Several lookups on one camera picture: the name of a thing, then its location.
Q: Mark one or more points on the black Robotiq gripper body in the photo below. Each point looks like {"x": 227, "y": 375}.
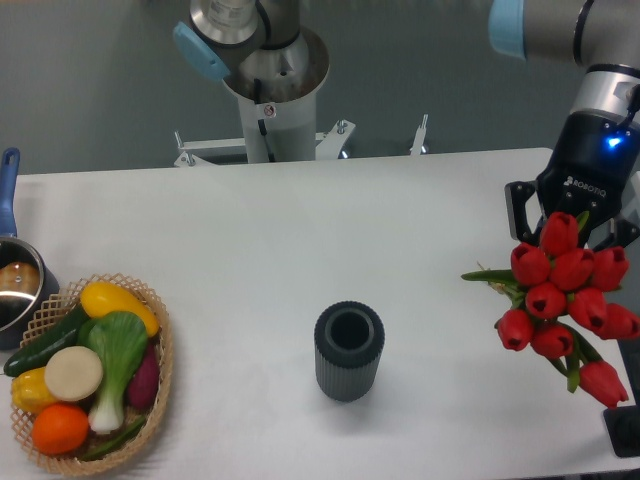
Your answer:
{"x": 589, "y": 169}

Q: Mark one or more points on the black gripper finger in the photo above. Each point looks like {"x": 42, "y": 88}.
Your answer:
{"x": 622, "y": 232}
{"x": 517, "y": 194}

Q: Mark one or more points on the red tulip bouquet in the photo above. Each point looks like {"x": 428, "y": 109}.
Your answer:
{"x": 557, "y": 288}

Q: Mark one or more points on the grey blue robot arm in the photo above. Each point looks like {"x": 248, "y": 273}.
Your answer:
{"x": 600, "y": 36}

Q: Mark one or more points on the dark grey ribbed vase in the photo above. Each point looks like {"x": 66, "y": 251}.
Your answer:
{"x": 349, "y": 338}

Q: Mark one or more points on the white furniture piece at right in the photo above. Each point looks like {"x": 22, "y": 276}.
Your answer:
{"x": 630, "y": 202}

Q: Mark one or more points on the black device at table edge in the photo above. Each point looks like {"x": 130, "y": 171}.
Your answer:
{"x": 622, "y": 424}

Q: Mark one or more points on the purple sweet potato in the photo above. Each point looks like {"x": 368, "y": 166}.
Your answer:
{"x": 142, "y": 389}

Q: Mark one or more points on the green bok choy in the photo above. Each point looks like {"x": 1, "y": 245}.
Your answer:
{"x": 119, "y": 339}

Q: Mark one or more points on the yellow squash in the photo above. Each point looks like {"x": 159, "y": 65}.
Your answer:
{"x": 101, "y": 298}

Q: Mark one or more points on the woven wicker basket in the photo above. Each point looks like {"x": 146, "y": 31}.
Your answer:
{"x": 51, "y": 312}

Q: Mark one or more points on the green chili pepper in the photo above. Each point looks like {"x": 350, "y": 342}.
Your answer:
{"x": 116, "y": 442}

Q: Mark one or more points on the dark green cucumber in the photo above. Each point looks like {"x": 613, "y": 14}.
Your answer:
{"x": 38, "y": 352}

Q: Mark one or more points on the beige round disc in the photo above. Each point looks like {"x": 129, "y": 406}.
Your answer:
{"x": 73, "y": 373}

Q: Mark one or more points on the orange fruit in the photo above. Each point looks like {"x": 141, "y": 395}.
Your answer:
{"x": 60, "y": 429}

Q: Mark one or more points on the yellow bell pepper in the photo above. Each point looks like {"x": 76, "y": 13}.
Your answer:
{"x": 30, "y": 392}

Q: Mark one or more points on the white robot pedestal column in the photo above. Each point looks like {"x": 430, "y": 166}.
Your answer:
{"x": 276, "y": 94}

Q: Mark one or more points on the white metal base frame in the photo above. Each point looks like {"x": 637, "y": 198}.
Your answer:
{"x": 337, "y": 143}

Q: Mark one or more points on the blue handled saucepan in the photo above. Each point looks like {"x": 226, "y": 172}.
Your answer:
{"x": 26, "y": 281}

